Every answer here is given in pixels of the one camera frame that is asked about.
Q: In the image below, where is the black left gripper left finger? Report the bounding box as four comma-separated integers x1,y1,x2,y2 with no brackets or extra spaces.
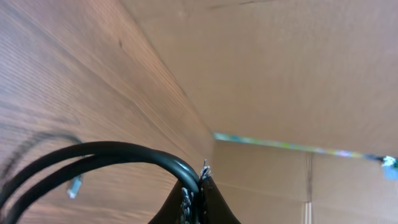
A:
148,180,193,224

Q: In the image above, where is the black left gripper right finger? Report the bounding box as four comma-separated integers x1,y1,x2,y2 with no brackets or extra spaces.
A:
199,160,241,224

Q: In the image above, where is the black USB-A cable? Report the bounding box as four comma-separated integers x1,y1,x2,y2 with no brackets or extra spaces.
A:
0,141,200,224

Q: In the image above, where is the black USB-C cable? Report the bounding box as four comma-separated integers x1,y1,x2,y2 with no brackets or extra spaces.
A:
67,174,83,199

